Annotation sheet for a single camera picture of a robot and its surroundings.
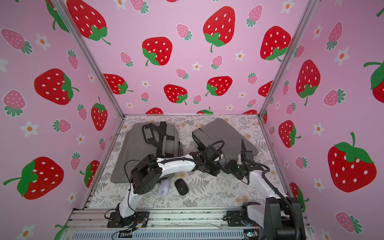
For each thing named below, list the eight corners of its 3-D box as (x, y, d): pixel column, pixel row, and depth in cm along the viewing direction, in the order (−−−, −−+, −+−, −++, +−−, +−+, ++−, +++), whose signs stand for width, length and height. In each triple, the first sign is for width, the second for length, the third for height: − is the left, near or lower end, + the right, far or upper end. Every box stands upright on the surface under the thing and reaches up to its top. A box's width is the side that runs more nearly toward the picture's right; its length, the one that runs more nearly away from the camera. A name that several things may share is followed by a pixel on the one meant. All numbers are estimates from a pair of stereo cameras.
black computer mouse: (181, 197, 83) (180, 196, 81) (174, 183, 88) (173, 181, 86) (190, 191, 85) (189, 190, 83) (182, 178, 90) (182, 176, 88)
